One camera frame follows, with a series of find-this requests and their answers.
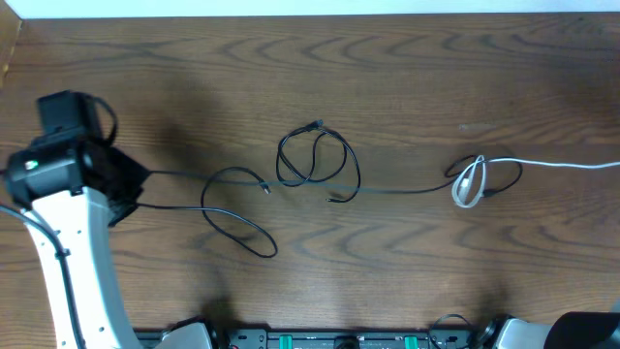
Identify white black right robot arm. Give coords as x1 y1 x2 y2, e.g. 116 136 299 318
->
472 301 619 349

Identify white USB cable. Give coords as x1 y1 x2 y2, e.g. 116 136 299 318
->
450 154 620 209

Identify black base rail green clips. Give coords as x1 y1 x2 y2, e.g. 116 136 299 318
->
210 329 474 349

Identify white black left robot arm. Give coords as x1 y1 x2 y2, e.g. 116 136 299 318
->
5 142 148 348

